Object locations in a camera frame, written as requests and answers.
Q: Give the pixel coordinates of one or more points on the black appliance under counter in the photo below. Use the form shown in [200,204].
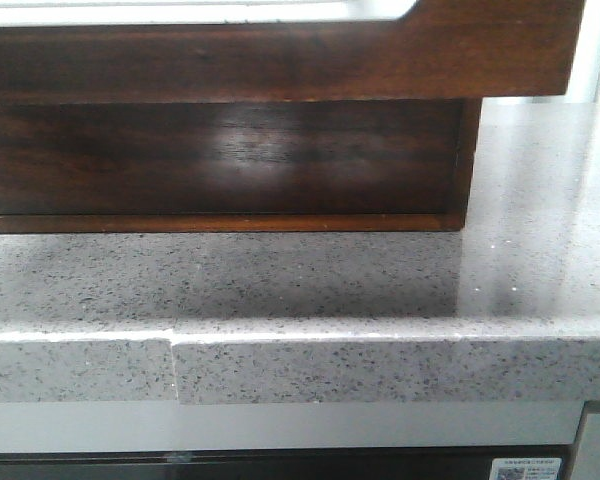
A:
[321,463]

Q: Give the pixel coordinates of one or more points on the dark wooden drawer cabinet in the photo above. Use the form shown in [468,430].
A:
[470,165]

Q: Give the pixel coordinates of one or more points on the dark wooden drawer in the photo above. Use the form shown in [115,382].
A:
[438,50]
[230,155]

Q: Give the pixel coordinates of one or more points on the white QR code sticker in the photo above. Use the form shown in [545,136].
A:
[525,469]

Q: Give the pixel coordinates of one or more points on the grey cabinet panel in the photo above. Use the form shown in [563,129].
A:
[587,458]

